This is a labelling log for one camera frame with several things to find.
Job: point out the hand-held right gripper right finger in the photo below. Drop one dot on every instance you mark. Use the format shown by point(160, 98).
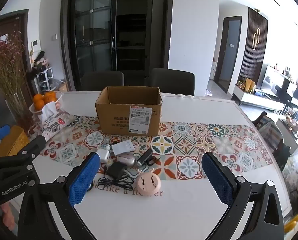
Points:
point(219, 180)

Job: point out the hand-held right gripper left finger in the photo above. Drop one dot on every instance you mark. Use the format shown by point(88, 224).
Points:
point(85, 180)

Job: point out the silver oval computer mouse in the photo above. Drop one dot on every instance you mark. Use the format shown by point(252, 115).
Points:
point(126, 159)

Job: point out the brown cardboard box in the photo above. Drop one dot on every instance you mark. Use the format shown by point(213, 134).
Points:
point(114, 120)

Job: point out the person's left hand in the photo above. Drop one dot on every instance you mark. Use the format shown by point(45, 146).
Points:
point(6, 213)

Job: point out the yellow woven box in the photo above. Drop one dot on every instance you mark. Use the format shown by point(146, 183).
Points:
point(10, 142)

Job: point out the white charger cube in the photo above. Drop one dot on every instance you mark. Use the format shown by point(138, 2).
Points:
point(102, 156)

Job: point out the clear glass vase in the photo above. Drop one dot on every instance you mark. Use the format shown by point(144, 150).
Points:
point(20, 112)

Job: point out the floral cloth tissue cover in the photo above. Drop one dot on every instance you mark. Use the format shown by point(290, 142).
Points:
point(56, 126)

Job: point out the white paper tissue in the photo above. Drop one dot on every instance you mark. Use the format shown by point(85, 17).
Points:
point(47, 110)

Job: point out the orange fruit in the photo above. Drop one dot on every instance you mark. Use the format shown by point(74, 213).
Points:
point(38, 97)
point(50, 97)
point(38, 105)

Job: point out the patterned tile-print table runner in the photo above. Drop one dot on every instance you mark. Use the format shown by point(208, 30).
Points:
point(189, 142)

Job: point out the white plastic fruit basket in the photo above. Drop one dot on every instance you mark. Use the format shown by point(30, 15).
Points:
point(57, 102)

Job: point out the pink round pig-shaped device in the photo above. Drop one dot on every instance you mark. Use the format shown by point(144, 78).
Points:
point(149, 183)

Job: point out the dried red flower bunch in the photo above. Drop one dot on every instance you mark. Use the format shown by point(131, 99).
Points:
point(6, 65)

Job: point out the small cardboard box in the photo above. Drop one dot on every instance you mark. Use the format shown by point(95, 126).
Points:
point(63, 86)

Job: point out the dark chair with checkered cushion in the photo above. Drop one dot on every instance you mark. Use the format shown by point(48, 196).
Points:
point(271, 132)

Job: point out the white cube shelf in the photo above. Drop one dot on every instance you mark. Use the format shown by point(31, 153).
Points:
point(45, 76)

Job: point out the yellow plastic object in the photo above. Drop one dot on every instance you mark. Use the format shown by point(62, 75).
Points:
point(293, 223)

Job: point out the white low media console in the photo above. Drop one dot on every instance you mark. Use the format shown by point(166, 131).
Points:
point(254, 97)

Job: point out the dark grey dining chair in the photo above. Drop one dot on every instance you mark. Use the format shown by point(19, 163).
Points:
point(102, 81)
point(171, 81)

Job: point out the yellow bags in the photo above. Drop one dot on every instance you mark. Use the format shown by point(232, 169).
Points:
point(249, 85)

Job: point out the brown wooden door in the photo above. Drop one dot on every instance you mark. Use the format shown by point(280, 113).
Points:
point(3, 30)

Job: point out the black television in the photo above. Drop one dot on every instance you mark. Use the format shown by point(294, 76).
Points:
point(271, 80)

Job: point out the grey interior door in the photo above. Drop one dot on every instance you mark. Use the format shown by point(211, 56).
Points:
point(230, 52)

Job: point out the dark glass door cabinet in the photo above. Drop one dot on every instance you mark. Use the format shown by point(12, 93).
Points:
point(96, 30)

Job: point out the white wall intercom panel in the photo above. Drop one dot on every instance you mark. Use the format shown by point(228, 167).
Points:
point(35, 45)

